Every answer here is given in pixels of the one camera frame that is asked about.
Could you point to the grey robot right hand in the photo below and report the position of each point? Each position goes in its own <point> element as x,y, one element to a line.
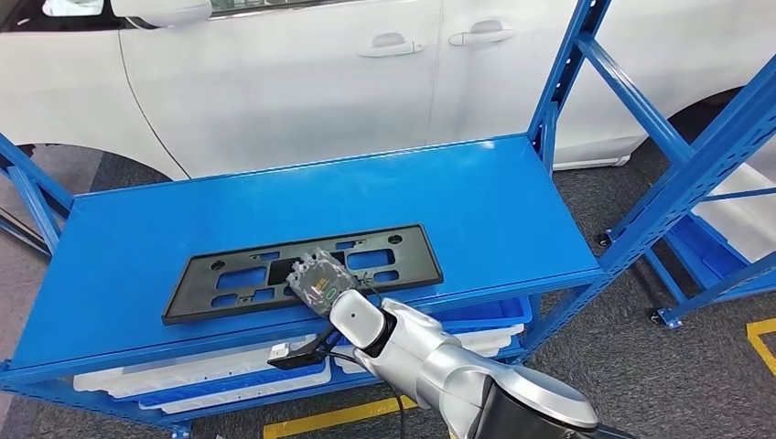
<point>321,282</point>

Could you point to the black plastic plate frame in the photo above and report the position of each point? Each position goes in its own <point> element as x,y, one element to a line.
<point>194,291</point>

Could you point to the blue plastic bin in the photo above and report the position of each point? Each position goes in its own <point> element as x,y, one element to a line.
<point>254,382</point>
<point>485,312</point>

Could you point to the yellow floor tape marking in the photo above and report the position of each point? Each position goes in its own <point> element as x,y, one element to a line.
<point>339,418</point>
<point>753,336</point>

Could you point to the white car body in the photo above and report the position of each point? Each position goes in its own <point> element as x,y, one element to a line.
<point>273,103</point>

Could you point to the white car side mirror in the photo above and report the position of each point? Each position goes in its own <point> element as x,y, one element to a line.
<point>160,11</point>

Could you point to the white panel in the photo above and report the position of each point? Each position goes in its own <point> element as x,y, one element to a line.
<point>745,224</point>

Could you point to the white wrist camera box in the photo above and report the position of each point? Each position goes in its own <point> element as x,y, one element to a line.
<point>281,350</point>

